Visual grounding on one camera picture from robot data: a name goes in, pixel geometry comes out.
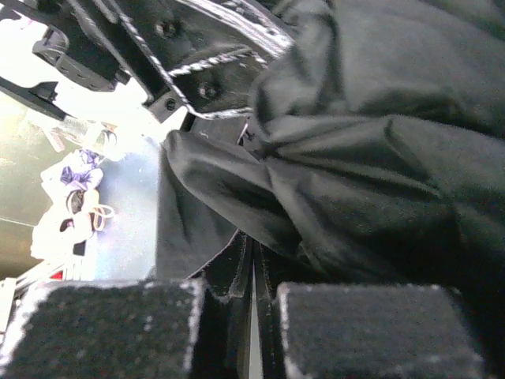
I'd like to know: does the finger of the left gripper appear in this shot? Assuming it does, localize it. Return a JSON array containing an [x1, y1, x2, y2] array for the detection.
[[69, 1, 294, 120]]

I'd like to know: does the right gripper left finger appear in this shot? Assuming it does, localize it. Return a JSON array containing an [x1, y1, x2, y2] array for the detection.
[[1, 233, 253, 378]]

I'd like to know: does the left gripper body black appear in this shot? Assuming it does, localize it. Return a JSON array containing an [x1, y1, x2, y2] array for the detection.
[[1, 1, 130, 121]]

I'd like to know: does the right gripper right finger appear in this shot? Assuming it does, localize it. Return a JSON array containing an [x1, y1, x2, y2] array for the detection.
[[254, 246, 488, 378]]

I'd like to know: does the black folding umbrella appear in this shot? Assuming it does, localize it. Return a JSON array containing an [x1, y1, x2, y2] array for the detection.
[[164, 1, 504, 375]]

